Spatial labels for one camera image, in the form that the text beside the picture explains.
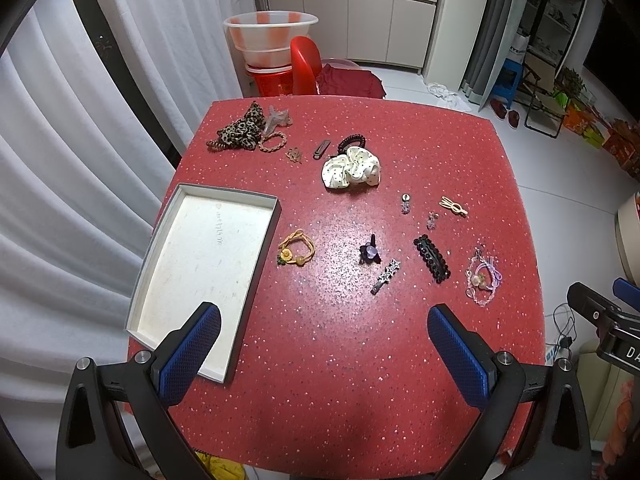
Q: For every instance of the red cloth on chair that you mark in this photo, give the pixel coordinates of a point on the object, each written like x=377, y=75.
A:
x=333, y=81

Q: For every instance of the small silver chain earring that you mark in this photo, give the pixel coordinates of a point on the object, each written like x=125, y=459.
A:
x=432, y=220

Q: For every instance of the white dotted scrunchie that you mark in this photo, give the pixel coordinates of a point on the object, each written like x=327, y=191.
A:
x=356, y=166

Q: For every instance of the white cabinet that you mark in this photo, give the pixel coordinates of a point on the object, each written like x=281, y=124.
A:
x=378, y=32

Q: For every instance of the red plastic chair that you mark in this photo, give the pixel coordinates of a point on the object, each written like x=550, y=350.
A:
x=297, y=79

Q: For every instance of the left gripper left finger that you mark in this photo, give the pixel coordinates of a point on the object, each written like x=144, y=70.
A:
x=182, y=352

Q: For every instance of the black metal rack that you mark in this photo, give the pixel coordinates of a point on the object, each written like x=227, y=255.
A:
x=543, y=113

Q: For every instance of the leopard print scrunchie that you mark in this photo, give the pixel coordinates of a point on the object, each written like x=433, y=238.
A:
x=244, y=133

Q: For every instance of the clear plastic hair claw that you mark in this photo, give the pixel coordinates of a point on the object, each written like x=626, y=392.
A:
x=275, y=119

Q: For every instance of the translucent plastic basin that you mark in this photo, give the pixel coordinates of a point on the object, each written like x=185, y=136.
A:
x=264, y=37

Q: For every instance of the small bronze hair clip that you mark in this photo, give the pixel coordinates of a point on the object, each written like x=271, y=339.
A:
x=294, y=155

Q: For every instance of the cream rabbit hair clip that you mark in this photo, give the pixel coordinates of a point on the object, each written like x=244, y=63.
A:
x=454, y=207

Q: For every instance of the black beaded barrette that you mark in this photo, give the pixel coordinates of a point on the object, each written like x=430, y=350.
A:
x=433, y=258

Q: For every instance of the small purple black claw clip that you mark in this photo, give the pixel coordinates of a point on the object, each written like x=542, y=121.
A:
x=368, y=253

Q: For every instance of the blue plastic stool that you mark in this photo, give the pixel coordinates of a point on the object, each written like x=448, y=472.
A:
x=507, y=82

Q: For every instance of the silver rhinestone hair clip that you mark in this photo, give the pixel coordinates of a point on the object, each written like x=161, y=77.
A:
x=386, y=276

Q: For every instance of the dark grey snap clip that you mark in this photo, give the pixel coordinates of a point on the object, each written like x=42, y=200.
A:
x=318, y=152

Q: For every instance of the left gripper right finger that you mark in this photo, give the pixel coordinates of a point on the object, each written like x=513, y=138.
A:
x=465, y=354

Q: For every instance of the white shallow tray box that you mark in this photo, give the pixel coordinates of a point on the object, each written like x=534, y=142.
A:
x=210, y=244

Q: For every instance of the white curtain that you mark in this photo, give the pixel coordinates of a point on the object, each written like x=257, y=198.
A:
x=95, y=97

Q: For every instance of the white bead chain earring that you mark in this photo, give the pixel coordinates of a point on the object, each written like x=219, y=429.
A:
x=405, y=203

